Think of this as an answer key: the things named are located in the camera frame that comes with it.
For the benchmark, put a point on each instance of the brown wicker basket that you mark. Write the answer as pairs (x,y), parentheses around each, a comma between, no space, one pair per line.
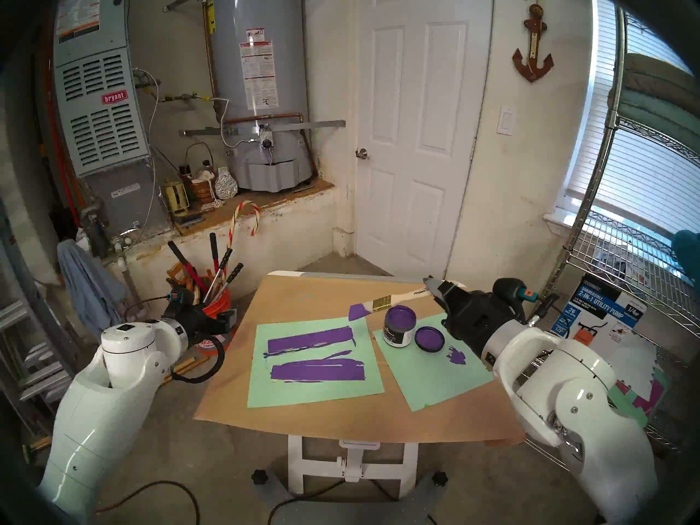
(202,190)

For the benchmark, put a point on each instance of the yellow gas line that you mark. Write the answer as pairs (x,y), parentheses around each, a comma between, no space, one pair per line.
(183,98)

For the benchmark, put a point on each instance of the purple black jar lid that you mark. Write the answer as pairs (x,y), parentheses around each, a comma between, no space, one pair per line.
(430,340)

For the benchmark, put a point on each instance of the white panel door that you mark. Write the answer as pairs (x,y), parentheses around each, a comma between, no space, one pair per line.
(421,146)

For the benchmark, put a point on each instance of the white window blinds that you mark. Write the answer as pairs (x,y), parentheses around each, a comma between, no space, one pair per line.
(651,185)

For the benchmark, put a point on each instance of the light wood slat panel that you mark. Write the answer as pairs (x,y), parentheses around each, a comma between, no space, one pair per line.
(317,371)

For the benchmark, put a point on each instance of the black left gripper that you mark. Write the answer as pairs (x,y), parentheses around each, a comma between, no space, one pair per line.
(199,327)

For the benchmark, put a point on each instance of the green paper sheet purple stripe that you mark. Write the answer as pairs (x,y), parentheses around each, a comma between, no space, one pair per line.
(311,395)

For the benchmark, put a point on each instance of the silver door knob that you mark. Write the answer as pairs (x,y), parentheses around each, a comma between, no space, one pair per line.
(361,153)

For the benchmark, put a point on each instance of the pink green paper stack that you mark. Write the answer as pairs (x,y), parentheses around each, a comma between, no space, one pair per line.
(653,398)

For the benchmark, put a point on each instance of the white light switch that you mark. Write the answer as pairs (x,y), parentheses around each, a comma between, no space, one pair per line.
(505,120)

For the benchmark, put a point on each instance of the teal fabric object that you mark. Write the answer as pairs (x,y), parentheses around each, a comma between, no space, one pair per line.
(688,258)

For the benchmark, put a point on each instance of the aluminium foil wrapped lump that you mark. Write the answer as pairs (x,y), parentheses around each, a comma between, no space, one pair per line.
(226,185)

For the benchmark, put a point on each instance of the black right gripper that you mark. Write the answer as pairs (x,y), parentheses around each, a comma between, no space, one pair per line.
(486,316)

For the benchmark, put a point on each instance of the grey metal ladder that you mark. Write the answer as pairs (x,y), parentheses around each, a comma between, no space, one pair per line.
(27,332)

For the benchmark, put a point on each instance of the utility pump cardboard box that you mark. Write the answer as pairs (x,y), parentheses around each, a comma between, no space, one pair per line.
(607,310)

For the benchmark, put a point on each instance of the silver tool black grip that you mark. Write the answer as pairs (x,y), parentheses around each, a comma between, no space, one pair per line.
(232,274)
(223,261)

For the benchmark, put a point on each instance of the grey water heater tank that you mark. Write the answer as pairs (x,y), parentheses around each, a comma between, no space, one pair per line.
(268,146)

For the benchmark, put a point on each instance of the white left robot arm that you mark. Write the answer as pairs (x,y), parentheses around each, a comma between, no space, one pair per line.
(93,420)

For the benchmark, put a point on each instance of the white grey work table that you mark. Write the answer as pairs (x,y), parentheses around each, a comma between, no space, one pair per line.
(350,464)

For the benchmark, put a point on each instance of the orange plastic bucket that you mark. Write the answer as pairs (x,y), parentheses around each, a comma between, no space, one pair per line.
(221,305)

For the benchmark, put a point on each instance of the grey Bryant furnace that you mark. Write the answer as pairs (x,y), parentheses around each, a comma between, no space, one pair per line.
(104,124)

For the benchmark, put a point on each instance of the yellow boxy device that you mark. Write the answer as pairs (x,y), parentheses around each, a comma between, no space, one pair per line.
(175,197)

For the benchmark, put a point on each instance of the blue hanging cloth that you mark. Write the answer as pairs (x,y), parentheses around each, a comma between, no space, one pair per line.
(90,289)

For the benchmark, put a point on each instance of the wooden paint brush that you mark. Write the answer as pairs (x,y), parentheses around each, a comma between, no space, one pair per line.
(407,296)

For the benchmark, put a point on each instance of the purple paint jar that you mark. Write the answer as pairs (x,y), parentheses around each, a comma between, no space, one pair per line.
(399,330)

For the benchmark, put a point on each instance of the grey green folded cushion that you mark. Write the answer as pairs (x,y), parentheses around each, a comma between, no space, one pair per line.
(651,116)
(656,78)

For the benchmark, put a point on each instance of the rusty anchor wall decoration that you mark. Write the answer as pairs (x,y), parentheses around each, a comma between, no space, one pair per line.
(532,59)

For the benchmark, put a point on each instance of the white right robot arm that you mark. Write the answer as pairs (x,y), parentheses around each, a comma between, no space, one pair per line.
(590,409)

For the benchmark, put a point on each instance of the striped candy cane decoration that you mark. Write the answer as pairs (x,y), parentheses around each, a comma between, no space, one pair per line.
(232,223)

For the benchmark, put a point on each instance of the red tool black grip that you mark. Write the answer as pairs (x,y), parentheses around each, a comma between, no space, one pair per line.
(213,250)

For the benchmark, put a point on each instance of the white scalloped paper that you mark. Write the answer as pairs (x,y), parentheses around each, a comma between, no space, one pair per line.
(637,362)

